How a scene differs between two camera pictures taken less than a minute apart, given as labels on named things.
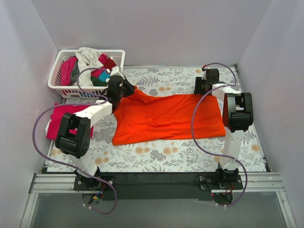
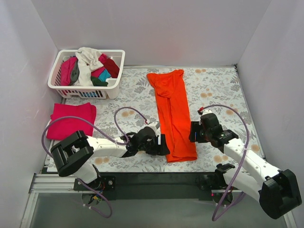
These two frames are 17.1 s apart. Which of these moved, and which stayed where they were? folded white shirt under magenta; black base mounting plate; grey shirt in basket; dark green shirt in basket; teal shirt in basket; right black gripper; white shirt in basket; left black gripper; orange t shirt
Moved: right black gripper; left black gripper; orange t shirt
Stayed: grey shirt in basket; dark green shirt in basket; white shirt in basket; folded white shirt under magenta; black base mounting plate; teal shirt in basket
